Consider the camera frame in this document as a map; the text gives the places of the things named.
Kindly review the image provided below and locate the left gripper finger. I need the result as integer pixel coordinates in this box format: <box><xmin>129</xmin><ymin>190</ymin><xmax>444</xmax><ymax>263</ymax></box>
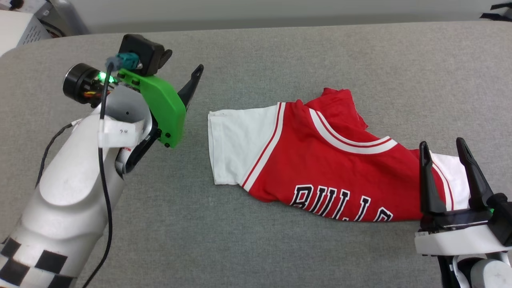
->
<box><xmin>177</xmin><ymin>64</ymin><xmax>205</xmax><ymax>112</ymax></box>

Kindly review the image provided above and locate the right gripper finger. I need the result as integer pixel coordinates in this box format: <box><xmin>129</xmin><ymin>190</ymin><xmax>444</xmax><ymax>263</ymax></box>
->
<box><xmin>456</xmin><ymin>137</ymin><xmax>496</xmax><ymax>211</ymax></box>
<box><xmin>418</xmin><ymin>141</ymin><xmax>448</xmax><ymax>215</ymax></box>

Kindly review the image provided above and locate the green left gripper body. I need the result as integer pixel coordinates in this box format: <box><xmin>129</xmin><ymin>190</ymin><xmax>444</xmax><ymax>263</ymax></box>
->
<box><xmin>117</xmin><ymin>68</ymin><xmax>187</xmax><ymax>149</ymax></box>

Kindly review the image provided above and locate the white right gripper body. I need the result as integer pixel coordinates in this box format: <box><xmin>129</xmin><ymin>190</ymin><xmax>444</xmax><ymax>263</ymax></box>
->
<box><xmin>414</xmin><ymin>208</ymin><xmax>512</xmax><ymax>257</ymax></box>

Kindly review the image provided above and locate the red and white basketball jersey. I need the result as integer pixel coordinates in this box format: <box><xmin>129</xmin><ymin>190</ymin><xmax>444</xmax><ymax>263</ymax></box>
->
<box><xmin>207</xmin><ymin>87</ymin><xmax>472</xmax><ymax>223</ymax></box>

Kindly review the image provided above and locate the white cabinet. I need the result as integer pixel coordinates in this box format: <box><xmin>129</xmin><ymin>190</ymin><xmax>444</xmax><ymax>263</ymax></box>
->
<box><xmin>0</xmin><ymin>10</ymin><xmax>52</xmax><ymax>57</ymax></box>

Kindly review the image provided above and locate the white cable label tag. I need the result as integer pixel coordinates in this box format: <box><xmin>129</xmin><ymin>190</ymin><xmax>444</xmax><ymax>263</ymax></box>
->
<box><xmin>98</xmin><ymin>118</ymin><xmax>141</xmax><ymax>148</ymax></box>

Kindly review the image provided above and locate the black cable teal connector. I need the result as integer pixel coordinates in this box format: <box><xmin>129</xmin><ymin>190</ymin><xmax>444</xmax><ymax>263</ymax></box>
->
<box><xmin>81</xmin><ymin>52</ymin><xmax>143</xmax><ymax>288</ymax></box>

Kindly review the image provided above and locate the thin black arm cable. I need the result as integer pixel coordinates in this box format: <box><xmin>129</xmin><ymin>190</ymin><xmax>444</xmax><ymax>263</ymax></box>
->
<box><xmin>35</xmin><ymin>122</ymin><xmax>82</xmax><ymax>188</ymax></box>

